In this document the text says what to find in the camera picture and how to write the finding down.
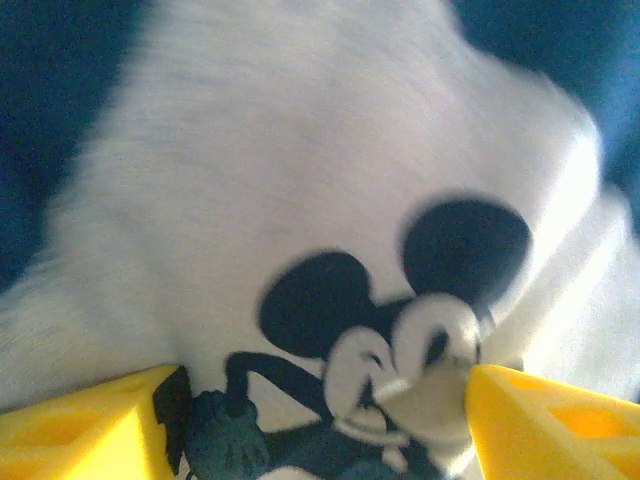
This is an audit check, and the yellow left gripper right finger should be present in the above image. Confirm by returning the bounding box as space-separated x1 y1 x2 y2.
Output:
462 362 640 480

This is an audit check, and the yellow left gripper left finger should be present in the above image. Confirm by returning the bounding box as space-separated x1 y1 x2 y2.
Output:
0 363 194 480

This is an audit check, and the navy blue printed t-shirt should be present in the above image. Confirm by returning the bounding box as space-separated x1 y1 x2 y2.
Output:
0 0 640 480

